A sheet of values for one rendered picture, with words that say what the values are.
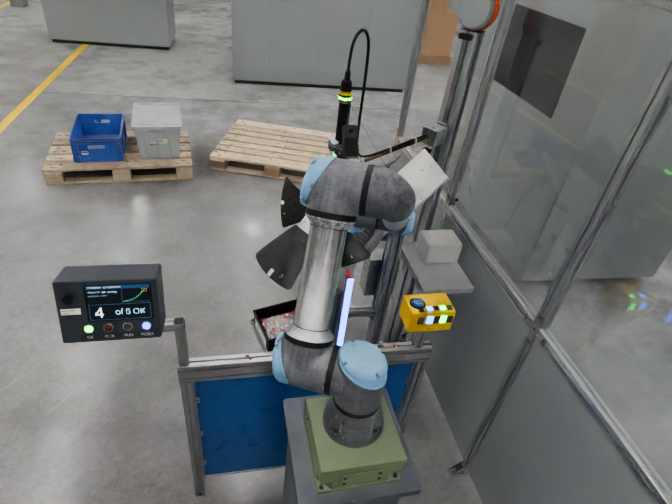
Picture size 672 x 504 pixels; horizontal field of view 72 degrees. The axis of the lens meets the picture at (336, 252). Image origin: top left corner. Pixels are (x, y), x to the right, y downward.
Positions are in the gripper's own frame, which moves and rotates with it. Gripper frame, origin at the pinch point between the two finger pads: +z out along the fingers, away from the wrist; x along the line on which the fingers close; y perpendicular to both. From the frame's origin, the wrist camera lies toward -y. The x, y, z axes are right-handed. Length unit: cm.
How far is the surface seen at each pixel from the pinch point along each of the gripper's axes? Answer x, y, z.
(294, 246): -12.8, 45.9, -0.5
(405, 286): 57, 102, 35
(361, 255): 6.3, 31.7, -25.9
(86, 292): -75, 28, -44
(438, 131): 50, 8, 28
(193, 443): -53, 111, -40
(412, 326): 23, 49, -44
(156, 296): -58, 30, -44
